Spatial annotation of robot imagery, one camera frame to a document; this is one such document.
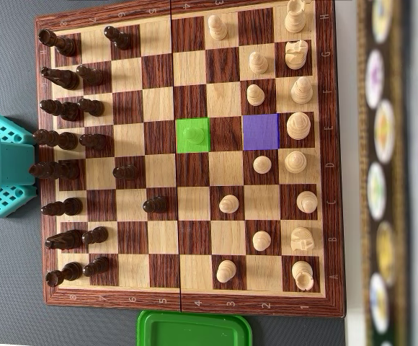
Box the white wooden pawn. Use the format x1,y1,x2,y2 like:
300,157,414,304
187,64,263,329
252,230,272,252
208,14,228,41
253,155,272,174
249,51,269,75
216,259,237,284
246,84,266,107
183,126,205,146
218,194,240,214

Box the teal perforated robot base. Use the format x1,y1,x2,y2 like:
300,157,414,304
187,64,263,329
0,113,39,220

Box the dark brown wooden pawn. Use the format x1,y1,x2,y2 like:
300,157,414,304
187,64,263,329
81,226,110,246
112,164,139,181
142,196,169,213
103,25,133,50
79,133,108,151
82,256,110,278
76,64,104,87
77,98,105,117

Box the wooden folding chessboard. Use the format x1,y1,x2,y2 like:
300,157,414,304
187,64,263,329
34,0,347,319

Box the white wooden king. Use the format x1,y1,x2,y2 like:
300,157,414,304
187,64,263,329
286,112,312,141

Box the white wooden bishop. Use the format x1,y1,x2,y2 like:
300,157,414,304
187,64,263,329
290,76,314,105
295,190,319,214

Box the white wooden knight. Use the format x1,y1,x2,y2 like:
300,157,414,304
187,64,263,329
290,226,315,253
284,39,309,71

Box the white wooden rook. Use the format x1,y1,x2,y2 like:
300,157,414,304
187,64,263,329
284,0,308,34
290,259,315,293

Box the dark brown wooden bishop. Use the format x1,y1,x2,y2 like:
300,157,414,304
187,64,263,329
40,198,84,217
39,99,84,122

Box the dark brown wooden queen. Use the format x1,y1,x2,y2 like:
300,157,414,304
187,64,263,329
28,161,80,181

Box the dark brown wooden king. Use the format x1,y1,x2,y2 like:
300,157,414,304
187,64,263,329
32,129,79,151

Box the dark brown wooden knight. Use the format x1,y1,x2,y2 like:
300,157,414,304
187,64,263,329
44,229,86,251
40,66,81,91

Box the green plastic tray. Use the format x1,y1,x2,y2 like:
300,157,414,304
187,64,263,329
136,309,254,346

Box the dark brown wooden rook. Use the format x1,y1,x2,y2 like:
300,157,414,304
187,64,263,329
37,28,77,58
45,262,82,288

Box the dark patterned medallion cloth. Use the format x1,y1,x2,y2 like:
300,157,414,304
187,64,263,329
356,0,412,346

